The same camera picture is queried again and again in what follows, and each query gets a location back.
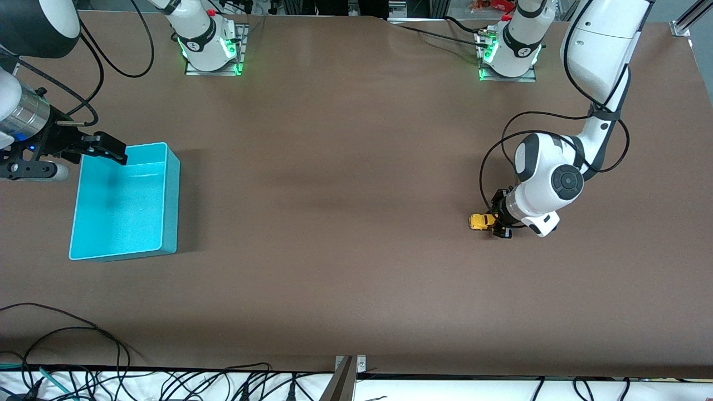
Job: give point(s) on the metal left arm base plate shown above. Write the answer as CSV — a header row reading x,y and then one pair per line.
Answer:
x,y
507,79

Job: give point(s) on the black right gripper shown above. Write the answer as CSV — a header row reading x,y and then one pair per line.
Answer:
x,y
58,139

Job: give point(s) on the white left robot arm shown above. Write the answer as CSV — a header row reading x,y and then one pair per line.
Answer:
x,y
557,178

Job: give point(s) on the red package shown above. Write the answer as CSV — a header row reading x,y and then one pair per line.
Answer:
x,y
496,5

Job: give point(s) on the yellow beetle toy car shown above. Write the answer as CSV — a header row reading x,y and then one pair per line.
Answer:
x,y
478,221

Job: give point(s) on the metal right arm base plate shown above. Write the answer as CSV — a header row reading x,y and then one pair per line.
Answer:
x,y
211,73

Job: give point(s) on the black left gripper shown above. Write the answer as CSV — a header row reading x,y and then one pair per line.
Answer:
x,y
499,207

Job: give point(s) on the teal plastic bin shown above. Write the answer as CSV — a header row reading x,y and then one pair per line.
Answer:
x,y
122,217

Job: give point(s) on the metal corner bracket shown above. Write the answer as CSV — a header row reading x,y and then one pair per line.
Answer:
x,y
680,28

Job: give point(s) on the metal table edge bracket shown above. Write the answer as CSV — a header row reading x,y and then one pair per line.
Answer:
x,y
342,384

